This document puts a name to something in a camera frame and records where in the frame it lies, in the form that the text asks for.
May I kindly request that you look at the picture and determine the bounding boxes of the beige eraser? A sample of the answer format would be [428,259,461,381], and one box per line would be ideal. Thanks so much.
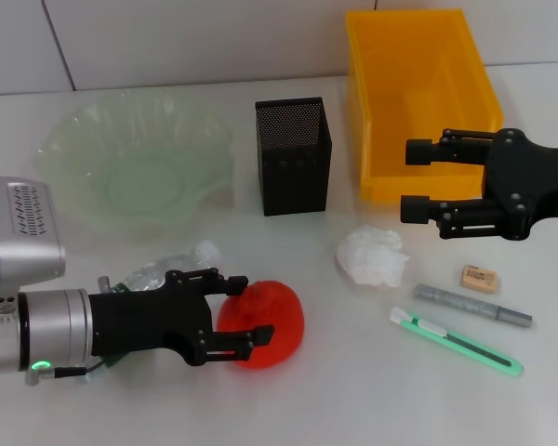
[458,263,498,295]

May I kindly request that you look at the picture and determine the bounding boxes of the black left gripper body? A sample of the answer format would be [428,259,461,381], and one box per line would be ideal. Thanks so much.
[88,269,215,368]

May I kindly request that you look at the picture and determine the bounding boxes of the pale green glass fruit plate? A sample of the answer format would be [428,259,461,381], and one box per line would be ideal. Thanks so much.
[33,88,236,243]

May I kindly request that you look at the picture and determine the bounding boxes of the left gripper cable with plug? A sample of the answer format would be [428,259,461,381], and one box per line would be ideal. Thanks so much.
[25,276,117,387]

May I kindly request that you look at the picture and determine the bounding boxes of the green utility knife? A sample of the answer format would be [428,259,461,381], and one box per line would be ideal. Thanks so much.
[389,305,525,378]

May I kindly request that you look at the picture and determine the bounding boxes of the grey marker pen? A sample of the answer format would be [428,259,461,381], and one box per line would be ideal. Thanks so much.
[412,282,534,329]

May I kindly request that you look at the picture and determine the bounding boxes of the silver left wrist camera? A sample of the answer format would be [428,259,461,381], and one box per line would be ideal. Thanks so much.
[0,175,68,295]

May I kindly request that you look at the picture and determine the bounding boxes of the red-orange toy orange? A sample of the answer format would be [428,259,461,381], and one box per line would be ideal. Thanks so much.
[216,278,306,372]

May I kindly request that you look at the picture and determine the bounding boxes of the yellow plastic bin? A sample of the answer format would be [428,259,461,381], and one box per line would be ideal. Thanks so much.
[344,7,504,204]

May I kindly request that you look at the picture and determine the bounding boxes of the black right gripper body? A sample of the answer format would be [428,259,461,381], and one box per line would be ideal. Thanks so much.
[481,127,558,242]

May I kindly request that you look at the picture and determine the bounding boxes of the white paper ball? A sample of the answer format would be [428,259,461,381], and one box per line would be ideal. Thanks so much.
[337,225,411,288]

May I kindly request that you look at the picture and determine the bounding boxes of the clear green-label water bottle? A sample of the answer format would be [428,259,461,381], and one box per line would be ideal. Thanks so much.
[76,239,224,386]

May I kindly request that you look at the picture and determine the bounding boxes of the black mesh pen holder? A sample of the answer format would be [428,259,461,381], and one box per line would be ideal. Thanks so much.
[254,96,333,217]

